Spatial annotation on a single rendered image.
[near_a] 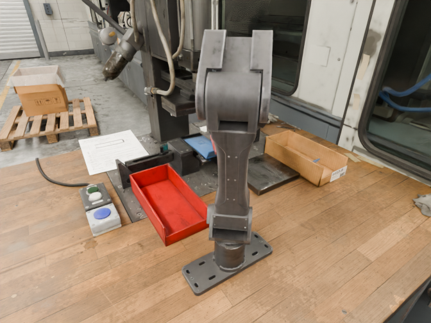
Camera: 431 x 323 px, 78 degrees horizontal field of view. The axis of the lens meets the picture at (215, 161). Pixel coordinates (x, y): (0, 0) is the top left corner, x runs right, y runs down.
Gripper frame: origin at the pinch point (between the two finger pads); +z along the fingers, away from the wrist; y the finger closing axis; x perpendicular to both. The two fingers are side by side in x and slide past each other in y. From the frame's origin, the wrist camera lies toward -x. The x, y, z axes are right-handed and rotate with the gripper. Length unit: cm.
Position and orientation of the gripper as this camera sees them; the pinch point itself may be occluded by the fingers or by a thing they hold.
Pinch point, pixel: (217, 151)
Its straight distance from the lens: 78.4
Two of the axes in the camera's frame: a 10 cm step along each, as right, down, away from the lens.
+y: -4.6, -8.1, 3.6
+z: -3.0, 5.2, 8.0
